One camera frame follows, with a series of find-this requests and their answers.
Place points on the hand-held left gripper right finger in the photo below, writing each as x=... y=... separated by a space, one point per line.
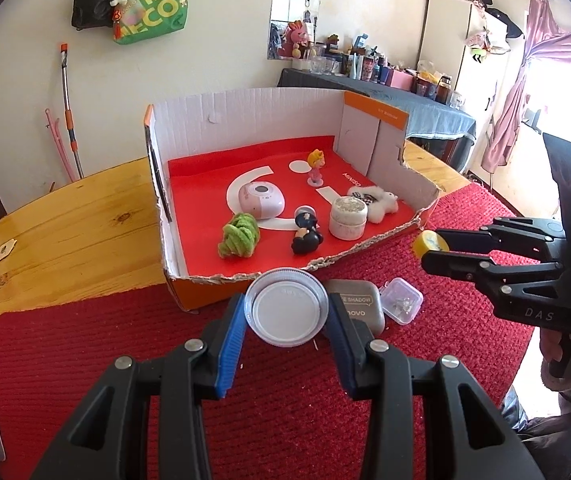
x=343 y=345

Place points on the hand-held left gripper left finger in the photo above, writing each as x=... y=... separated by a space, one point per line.
x=230 y=350

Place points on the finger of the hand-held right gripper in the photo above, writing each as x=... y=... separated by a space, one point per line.
x=465 y=265
x=465 y=237

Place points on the yellow round container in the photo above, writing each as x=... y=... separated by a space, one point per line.
x=428 y=242

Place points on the round clear plastic lid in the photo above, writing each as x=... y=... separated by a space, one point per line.
x=285 y=310

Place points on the black figurine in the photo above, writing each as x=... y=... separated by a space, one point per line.
x=305 y=240

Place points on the white cream jar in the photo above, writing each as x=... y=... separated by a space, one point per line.
x=348 y=220

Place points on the pink white round device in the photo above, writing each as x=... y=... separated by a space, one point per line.
x=260 y=200

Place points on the blonde pink figurine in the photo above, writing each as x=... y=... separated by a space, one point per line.
x=315 y=162

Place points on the orange cardboard box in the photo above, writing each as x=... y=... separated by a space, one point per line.
x=205 y=175

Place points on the person's right hand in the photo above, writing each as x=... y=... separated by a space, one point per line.
x=548 y=347

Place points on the grey earbuds case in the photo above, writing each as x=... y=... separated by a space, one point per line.
x=365 y=315

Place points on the small clear plastic box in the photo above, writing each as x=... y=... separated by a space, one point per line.
x=400 y=302

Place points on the white fluffy plush toy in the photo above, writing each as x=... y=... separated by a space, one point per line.
x=380 y=202

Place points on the red knitted mat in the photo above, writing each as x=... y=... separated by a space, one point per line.
x=115 y=325

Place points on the pink curtain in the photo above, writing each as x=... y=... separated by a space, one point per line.
x=515 y=95

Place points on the side table with dark cloth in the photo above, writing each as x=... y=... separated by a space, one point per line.
x=435 y=117

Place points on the pink box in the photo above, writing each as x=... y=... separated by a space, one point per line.
x=400 y=81

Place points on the hanging plush ornament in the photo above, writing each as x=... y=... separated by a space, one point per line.
x=478 y=45

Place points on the person's dark clothing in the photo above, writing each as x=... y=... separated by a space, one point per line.
x=555 y=430

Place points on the group of bottles and jars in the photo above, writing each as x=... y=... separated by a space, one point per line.
x=365 y=67

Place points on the white wardrobe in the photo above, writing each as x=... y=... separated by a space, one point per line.
x=445 y=40

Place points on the white tag on wood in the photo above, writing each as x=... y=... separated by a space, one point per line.
x=5 y=251

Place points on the pink plush rabbit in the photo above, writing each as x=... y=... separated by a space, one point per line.
x=296 y=37

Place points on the pink hanger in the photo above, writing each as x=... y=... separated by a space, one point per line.
x=60 y=145

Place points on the mop pole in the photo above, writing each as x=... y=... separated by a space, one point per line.
x=69 y=110

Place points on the green tote bag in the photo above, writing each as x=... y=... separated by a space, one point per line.
x=160 y=15

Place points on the red tassel charm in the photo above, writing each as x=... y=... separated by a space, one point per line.
x=120 y=16

